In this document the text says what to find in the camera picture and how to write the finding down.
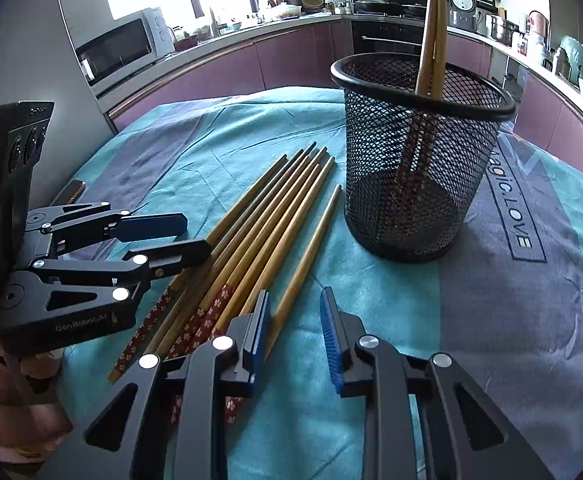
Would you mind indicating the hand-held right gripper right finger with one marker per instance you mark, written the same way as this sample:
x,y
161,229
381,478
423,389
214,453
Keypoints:
x,y
331,342

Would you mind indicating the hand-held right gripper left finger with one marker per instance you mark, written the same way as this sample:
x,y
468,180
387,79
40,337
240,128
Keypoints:
x,y
259,332

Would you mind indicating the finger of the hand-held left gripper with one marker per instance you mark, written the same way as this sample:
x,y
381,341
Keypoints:
x,y
181,255
151,226

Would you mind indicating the bundle of wooden chopsticks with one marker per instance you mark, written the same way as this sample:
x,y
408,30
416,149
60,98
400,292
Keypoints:
x,y
251,240

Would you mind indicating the black mesh utensil holder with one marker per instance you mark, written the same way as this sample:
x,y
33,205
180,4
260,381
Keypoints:
x,y
411,200

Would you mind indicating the person's left hand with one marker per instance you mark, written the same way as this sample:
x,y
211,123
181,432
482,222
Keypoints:
x,y
36,425

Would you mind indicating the dark flat phone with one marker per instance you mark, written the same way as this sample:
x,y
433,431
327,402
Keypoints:
x,y
74,191

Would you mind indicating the grey refrigerator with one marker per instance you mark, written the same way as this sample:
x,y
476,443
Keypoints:
x,y
26,50

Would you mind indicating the teal and purple tablecloth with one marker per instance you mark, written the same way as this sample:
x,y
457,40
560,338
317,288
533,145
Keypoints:
x,y
471,335

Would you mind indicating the white microwave oven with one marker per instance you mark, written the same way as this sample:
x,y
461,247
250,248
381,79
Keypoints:
x,y
121,47

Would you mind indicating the purple kitchen cabinet run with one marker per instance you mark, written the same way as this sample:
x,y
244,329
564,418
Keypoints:
x,y
561,115
251,62

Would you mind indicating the black built-in oven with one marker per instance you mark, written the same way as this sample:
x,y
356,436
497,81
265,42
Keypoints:
x,y
386,35

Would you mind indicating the black wok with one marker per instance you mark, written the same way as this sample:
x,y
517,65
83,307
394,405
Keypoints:
x,y
376,5

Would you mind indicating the steel stock pot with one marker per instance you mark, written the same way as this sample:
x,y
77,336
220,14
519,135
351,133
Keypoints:
x,y
502,29

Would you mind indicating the silver rice cooker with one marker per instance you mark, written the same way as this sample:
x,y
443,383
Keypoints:
x,y
464,10

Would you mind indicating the teal plastic bag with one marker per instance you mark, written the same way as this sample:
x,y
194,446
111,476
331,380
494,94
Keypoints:
x,y
576,57

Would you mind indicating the pink kettle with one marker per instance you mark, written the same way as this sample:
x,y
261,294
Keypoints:
x,y
536,22

